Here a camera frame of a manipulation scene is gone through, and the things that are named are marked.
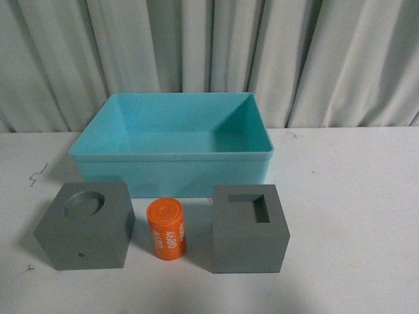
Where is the gray cube with rectangular slot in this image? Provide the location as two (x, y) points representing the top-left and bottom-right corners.
(213, 184), (290, 273)

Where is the light blue plastic box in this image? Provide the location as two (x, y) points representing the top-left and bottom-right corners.
(69, 92), (274, 198)

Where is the orange cylinder labelled 4680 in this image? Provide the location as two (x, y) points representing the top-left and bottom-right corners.
(147, 198), (186, 261)

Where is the white pleated curtain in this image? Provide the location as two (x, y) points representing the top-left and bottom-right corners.
(1, 1), (418, 133)

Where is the gray cube with round hole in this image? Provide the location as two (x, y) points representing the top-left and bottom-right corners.
(33, 182), (136, 270)

